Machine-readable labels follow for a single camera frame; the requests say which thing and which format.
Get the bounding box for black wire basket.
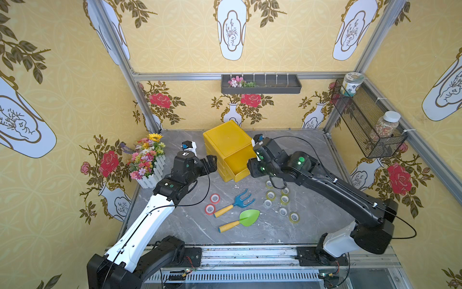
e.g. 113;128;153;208
332;79;408;158

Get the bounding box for grey wall shelf tray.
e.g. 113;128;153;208
221;73;302;95

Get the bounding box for white lid snack jar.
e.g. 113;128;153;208
371;111;401;141

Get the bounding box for pink artificial flowers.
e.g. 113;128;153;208
228;76;257;88

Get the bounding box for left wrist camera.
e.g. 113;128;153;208
181;140;197;155

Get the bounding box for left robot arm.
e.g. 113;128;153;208
87;151;217;289

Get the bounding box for aluminium rail frame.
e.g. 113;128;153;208
140;244;411;289

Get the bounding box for red tape roll lower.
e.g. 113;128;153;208
205;204;215;216

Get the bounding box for yellow drawer cabinet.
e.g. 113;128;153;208
203;120;256;183

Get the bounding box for green toy garden shovel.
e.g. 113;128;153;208
218;209;261;233

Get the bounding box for yellow tape roll far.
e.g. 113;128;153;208
265;181;274;190

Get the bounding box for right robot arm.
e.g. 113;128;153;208
247;134;398;263

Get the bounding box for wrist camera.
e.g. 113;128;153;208
181;140;197;155
253;134;264;143

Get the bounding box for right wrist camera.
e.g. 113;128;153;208
253;134;264;143

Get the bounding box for yellow tape roll middle left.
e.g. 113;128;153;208
266;191;276;202

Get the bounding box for clear tape roll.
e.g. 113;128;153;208
279;207;288;216
263;199;272;209

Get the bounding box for yellow tape roll middle right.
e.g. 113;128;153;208
280;195;290;205

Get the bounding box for red tape roll upper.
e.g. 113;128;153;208
210;194;220;204

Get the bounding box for jar with patterned lid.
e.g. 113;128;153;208
339;72;365;96

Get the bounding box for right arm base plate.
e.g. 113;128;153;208
295;246;349;266

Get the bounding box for flower basket white fence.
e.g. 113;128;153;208
123;134;166;189

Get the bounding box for red tape roll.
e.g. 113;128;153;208
210;194;220;204
205;204;215;216

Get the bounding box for blue toy garden fork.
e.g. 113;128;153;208
214;189;255;218

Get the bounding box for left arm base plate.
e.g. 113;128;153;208
180;247;202;268

